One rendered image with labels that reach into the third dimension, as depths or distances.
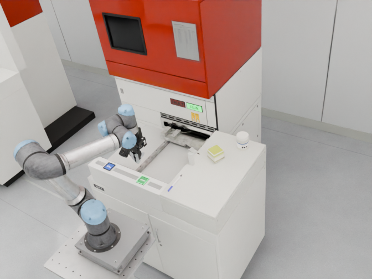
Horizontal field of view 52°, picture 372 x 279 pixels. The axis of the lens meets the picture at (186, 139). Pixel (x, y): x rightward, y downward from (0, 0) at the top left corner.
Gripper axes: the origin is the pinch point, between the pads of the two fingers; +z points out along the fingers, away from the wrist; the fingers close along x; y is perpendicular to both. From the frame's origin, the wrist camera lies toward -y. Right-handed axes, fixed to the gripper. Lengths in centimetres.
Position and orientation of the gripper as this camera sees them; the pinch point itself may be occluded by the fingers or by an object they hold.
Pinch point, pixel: (137, 162)
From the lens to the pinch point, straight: 207.7
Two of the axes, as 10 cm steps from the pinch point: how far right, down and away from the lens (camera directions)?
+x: -8.3, -2.7, 4.9
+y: 5.4, -5.8, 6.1
